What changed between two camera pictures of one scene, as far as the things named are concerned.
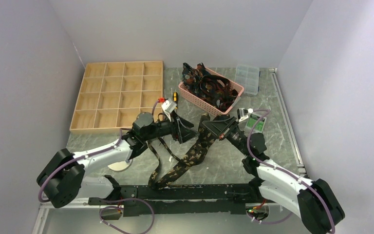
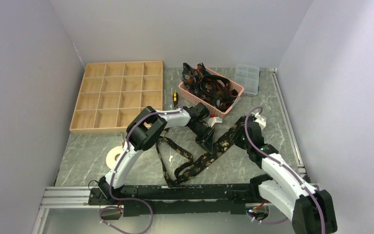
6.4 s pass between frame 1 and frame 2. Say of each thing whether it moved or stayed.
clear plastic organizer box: stayed
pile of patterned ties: stayed
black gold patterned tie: moved
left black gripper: moved
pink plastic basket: stayed
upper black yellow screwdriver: stayed
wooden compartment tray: stayed
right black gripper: moved
